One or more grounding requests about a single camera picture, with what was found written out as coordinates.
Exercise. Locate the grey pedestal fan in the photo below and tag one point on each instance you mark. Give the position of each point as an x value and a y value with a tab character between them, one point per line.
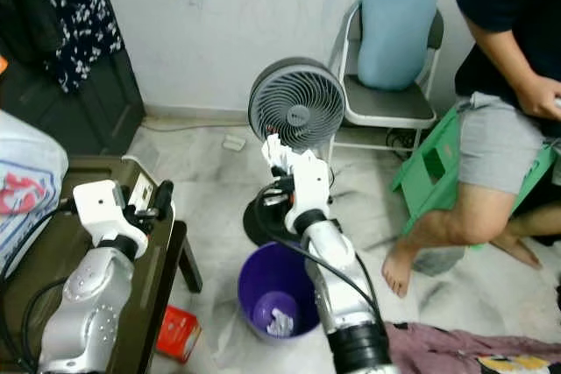
294	107

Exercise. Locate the white paper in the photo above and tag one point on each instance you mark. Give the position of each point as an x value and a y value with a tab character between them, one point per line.
274	153

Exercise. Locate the white printed plastic bag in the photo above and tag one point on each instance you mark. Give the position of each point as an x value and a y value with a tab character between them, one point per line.
26	190

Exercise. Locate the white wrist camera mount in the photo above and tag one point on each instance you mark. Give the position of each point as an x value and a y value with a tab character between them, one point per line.
101	208
311	183

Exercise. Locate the dark brown bedside table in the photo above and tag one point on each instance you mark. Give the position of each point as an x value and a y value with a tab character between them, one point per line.
53	260

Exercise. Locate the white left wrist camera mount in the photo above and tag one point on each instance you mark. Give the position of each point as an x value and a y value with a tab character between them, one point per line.
101	208

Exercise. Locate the white crumpled trash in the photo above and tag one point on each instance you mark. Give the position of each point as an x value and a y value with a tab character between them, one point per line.
280	324

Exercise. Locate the green plastic stool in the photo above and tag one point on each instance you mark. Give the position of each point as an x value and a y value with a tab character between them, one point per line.
434	172

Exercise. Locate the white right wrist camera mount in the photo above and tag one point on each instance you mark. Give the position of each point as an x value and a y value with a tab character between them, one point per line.
311	183

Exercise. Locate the dark cabinet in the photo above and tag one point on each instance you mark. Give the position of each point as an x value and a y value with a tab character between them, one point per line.
105	120

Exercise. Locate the purple trash bin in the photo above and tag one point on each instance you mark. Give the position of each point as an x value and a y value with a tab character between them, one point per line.
272	273

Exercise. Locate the blue cushion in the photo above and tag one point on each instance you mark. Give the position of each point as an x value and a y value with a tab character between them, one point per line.
394	28

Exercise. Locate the small white floor object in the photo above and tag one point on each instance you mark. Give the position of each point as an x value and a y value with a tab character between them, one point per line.
234	142

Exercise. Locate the black floral garment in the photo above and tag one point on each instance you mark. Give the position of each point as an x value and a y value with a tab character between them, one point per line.
79	15

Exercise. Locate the person in grey shorts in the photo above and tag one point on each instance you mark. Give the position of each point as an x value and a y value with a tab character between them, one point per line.
491	146

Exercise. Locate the red box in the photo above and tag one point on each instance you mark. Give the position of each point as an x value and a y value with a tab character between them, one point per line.
177	335

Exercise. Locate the grey metal chair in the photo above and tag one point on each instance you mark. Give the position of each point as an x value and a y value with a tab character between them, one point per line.
386	107

